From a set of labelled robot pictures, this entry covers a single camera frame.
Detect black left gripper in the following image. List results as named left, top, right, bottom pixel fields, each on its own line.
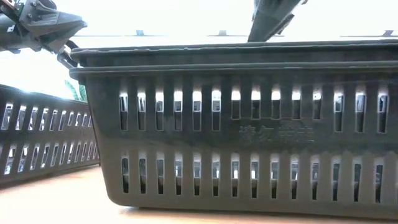
left=18, top=0, right=88, bottom=69

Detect grey slotted plastic basket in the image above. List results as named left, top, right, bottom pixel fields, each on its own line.
left=68, top=60, right=398, bottom=220
left=70, top=39, right=398, bottom=68

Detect green plant leaves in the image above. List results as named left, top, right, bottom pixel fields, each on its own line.
left=64, top=80, right=88, bottom=103

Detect black slotted plastic basket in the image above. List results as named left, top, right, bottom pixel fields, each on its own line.
left=0, top=83, right=101, bottom=190

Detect black ceiling rail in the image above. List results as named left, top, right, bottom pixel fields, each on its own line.
left=135, top=29, right=398, bottom=37

